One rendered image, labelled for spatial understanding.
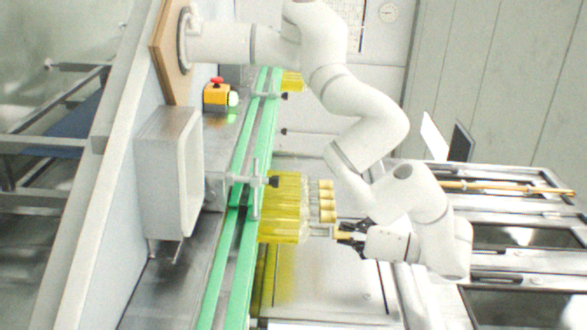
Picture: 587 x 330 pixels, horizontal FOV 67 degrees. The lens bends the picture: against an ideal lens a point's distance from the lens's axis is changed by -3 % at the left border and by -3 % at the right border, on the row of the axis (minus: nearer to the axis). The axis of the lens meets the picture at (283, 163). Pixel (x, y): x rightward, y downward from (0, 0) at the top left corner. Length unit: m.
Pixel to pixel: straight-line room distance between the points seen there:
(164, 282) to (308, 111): 6.57
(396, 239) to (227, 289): 0.43
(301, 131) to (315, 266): 6.33
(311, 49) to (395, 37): 6.28
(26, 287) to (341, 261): 0.82
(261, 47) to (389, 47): 6.21
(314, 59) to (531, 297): 0.90
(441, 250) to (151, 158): 0.60
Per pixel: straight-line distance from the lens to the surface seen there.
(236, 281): 0.95
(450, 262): 1.02
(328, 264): 1.27
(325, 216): 1.20
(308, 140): 7.60
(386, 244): 1.15
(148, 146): 0.85
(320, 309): 1.15
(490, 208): 1.75
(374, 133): 0.86
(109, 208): 0.79
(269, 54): 1.04
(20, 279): 1.37
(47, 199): 1.43
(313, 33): 0.91
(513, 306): 1.38
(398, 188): 0.87
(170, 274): 0.95
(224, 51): 1.05
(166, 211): 0.91
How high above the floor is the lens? 1.03
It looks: 1 degrees down
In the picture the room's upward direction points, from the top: 94 degrees clockwise
